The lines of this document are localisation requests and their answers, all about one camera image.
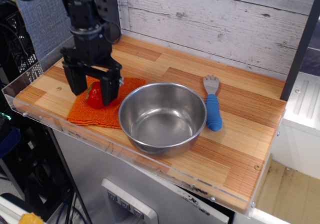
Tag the silver toy fridge cabinet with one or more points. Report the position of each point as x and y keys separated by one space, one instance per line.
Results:
x=114 y=191

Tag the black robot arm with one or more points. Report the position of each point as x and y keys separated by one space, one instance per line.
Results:
x=84 y=14

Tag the orange knitted towel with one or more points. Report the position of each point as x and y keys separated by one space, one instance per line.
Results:
x=83 y=114

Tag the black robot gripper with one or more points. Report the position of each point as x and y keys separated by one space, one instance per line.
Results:
x=93 y=47

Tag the red toy strawberry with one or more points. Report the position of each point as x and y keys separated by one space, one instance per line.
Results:
x=94 y=96

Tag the dark grey right post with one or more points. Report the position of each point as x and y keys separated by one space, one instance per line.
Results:
x=301 y=50

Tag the black plastic crate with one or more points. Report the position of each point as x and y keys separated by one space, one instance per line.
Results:
x=16 y=52

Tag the clear acrylic table guard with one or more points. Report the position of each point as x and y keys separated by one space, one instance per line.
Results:
x=224 y=167

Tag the white ridged side counter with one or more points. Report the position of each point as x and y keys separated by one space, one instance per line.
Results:
x=296 y=144

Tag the stainless steel bowl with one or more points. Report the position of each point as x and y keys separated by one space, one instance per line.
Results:
x=163 y=119

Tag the blue handled metal fork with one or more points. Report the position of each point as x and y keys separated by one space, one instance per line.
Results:
x=214 y=120

